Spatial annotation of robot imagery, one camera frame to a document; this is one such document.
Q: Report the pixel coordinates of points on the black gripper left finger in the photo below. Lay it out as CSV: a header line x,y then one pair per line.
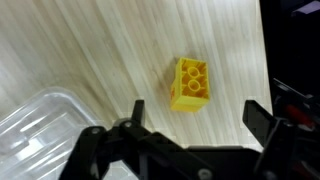
x,y
100,156

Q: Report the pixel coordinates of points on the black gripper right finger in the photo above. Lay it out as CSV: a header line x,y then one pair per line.
x,y
273,140

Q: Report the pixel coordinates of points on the yellow toy brick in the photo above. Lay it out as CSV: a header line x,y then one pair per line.
x,y
190,100

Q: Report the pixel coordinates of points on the clear plastic lid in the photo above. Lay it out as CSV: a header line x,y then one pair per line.
x,y
43,133

